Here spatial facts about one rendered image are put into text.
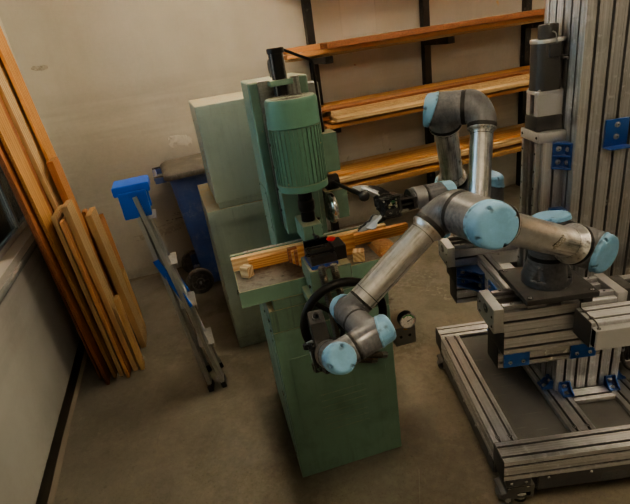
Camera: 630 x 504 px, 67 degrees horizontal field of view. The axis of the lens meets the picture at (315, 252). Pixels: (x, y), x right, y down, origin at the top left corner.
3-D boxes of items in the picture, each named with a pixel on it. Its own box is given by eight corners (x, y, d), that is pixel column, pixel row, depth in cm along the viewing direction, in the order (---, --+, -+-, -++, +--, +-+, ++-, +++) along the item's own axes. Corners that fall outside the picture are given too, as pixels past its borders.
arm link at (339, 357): (366, 364, 110) (335, 383, 109) (354, 359, 121) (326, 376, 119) (350, 334, 111) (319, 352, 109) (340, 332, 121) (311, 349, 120)
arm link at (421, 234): (438, 172, 131) (317, 304, 130) (464, 180, 121) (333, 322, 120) (458, 200, 137) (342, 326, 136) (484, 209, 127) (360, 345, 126)
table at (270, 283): (245, 322, 152) (241, 306, 150) (235, 282, 180) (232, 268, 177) (419, 278, 163) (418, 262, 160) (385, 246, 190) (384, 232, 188)
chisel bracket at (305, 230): (306, 249, 171) (302, 227, 168) (297, 236, 184) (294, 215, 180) (325, 244, 173) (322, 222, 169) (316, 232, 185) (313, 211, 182)
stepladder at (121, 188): (202, 397, 254) (108, 192, 203) (197, 369, 276) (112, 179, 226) (231, 385, 257) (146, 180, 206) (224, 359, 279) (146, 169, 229)
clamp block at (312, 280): (312, 297, 155) (308, 272, 151) (303, 280, 167) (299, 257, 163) (355, 286, 158) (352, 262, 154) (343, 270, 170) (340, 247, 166)
